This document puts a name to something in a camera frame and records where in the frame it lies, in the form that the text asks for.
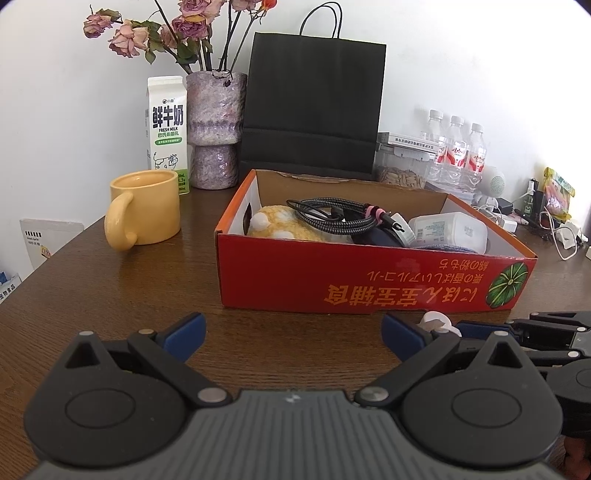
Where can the yellow white plush toy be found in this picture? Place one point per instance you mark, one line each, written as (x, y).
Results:
(277, 221)

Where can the black upright device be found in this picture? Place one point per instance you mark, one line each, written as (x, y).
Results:
(539, 205)

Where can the small green spray bottle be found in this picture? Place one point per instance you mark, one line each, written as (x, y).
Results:
(530, 203)

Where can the flat pink item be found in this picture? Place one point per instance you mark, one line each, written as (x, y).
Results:
(521, 217)

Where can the flat white box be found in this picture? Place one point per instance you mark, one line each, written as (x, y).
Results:
(411, 140)

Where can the red cardboard box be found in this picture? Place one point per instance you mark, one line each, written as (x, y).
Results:
(346, 277)

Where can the clear seed container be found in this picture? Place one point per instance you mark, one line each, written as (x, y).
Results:
(399, 175)

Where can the white charger block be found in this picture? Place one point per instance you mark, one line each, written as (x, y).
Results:
(565, 233)

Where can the dried rose bouquet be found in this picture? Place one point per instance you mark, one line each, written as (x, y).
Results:
(129, 37)

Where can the black paper bag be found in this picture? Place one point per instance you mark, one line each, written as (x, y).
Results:
(314, 101)

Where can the purple speckled vase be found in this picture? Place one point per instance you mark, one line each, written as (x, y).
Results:
(214, 115)

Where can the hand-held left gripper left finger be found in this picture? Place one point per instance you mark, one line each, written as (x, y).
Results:
(184, 334)

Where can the grey printed tin box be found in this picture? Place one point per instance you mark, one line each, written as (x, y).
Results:
(455, 193)

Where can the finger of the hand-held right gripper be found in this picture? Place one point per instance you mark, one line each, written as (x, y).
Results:
(482, 330)
(558, 319)

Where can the white power adapter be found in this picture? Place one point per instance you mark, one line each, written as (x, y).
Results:
(510, 225)

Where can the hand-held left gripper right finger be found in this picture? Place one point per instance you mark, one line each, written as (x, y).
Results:
(401, 334)

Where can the blue printed packet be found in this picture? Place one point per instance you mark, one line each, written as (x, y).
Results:
(8, 288)

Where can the white robot speaker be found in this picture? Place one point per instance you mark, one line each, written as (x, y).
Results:
(496, 182)

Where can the white paper box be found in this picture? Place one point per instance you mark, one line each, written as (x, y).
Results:
(51, 240)

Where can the yellow snack packet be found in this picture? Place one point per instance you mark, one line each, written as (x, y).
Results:
(558, 194)

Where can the yellow mug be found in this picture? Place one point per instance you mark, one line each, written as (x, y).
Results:
(147, 207)

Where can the white green milk carton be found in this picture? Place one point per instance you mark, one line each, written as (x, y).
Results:
(167, 124)

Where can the clear water bottle red label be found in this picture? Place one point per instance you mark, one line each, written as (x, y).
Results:
(453, 157)
(475, 161)
(435, 152)

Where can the white plastic lid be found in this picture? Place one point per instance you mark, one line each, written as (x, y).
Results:
(431, 320)

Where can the translucent plastic container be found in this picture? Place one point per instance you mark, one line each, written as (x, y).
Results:
(448, 230)

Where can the black power adapter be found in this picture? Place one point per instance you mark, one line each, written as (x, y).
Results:
(505, 205)

